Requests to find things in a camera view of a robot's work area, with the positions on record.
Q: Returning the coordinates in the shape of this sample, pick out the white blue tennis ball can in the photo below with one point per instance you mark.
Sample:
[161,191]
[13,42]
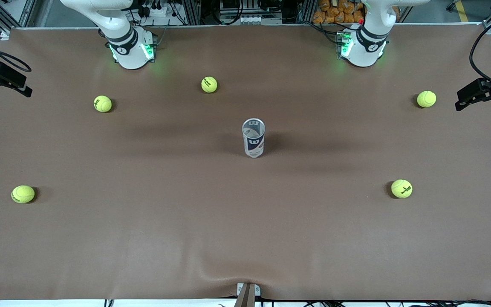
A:
[253,143]

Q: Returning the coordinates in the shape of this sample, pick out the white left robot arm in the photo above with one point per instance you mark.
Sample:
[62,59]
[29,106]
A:
[367,47]

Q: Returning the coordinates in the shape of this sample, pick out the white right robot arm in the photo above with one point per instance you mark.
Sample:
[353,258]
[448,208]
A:
[128,51]

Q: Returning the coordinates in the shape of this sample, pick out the yellow-green tennis ball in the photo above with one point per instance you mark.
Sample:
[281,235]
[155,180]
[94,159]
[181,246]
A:
[209,84]
[426,99]
[102,103]
[401,188]
[23,194]

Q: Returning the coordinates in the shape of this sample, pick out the white power strip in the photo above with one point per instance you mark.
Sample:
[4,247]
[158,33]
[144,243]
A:
[160,12]

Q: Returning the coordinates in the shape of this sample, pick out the orange bag pile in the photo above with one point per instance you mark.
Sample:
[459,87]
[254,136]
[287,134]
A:
[335,13]

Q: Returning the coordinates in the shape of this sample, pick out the grey electronics rack unit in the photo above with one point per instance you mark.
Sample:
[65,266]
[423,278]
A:
[249,19]

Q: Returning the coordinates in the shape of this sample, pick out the brown table mat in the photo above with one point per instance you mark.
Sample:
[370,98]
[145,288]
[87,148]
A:
[245,238]

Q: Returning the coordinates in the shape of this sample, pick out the brown wooden strip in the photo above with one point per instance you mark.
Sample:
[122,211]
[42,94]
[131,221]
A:
[245,299]

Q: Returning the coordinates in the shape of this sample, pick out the small metal clamp bracket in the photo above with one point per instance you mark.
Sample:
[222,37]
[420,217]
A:
[240,290]

